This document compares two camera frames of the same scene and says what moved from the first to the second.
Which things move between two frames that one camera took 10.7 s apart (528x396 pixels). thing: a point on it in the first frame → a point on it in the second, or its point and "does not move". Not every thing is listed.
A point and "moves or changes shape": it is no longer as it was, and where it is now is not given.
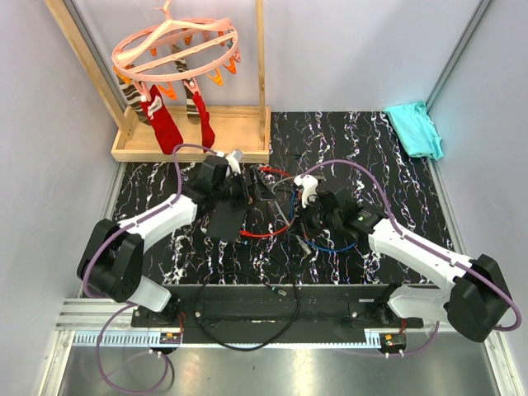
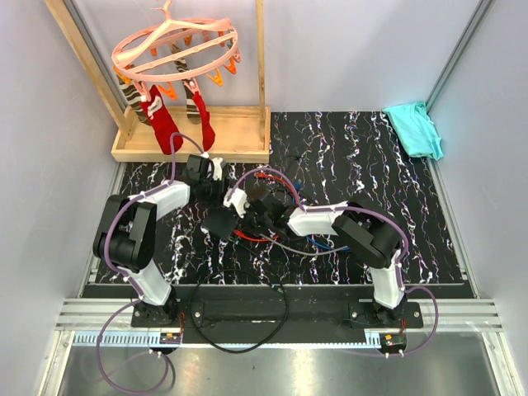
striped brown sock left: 134,97 does not move
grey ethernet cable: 299,238 → 302,252
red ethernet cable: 242,232 moves or changes shape
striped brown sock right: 181,65 does not move
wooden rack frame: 240,134 does not move
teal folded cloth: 416,129 does not move
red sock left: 169,135 does not move
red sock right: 207,133 does not move
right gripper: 307,231 → 247,209
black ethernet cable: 278,291 → 192,300
